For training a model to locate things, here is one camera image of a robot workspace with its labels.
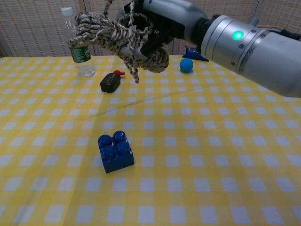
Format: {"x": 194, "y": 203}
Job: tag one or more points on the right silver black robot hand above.
{"x": 174, "y": 16}

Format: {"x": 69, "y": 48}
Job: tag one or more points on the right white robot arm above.
{"x": 258, "y": 54}

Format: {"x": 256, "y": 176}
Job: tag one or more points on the blue clip case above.
{"x": 191, "y": 53}

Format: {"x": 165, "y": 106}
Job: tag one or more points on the blue ball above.
{"x": 186, "y": 65}

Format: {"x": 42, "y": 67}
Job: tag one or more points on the small black bottle red cap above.
{"x": 109, "y": 82}

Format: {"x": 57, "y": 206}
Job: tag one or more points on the clear plastic water bottle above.
{"x": 81, "y": 55}

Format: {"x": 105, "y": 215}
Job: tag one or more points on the yellow checkered tablecloth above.
{"x": 188, "y": 141}

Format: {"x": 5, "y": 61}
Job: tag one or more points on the bamboo folding screen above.
{"x": 35, "y": 28}

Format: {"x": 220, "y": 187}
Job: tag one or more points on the blue building brick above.
{"x": 117, "y": 160}

